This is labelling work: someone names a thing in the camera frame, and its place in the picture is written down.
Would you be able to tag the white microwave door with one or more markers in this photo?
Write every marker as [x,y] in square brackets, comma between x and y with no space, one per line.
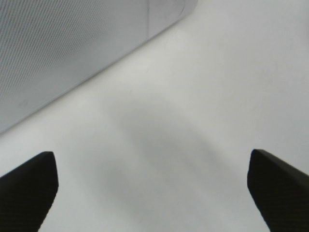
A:
[48,47]

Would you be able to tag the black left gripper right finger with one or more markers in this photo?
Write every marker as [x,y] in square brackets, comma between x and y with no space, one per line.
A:
[279,191]

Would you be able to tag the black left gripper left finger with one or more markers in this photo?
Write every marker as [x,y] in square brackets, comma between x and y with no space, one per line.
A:
[27,193]

